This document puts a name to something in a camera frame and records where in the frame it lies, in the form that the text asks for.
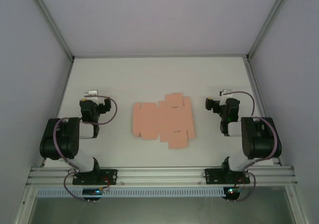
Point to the pink paper box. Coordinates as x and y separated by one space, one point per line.
149 119

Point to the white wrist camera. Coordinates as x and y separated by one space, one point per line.
91 93
225 93

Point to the right controller board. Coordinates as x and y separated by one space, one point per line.
231 191

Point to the left controller board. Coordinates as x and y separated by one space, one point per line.
92 192

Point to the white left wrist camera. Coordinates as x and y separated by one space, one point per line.
91 93

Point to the aluminium mounting rail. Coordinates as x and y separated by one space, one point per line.
162 176

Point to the aluminium frame post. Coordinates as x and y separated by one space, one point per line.
25 206
268 22
295 204
50 22

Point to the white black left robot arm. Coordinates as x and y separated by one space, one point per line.
59 139

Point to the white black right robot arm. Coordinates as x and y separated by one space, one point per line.
259 139

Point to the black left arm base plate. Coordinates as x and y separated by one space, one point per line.
109 176

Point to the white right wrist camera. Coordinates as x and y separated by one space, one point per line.
225 93

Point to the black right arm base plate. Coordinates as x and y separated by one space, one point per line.
211 176

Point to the aluminium lower frame post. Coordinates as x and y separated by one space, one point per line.
25 206
295 204

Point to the controller board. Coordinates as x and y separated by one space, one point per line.
231 191
92 192

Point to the aluminium table side rail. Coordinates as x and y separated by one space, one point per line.
258 97
61 97

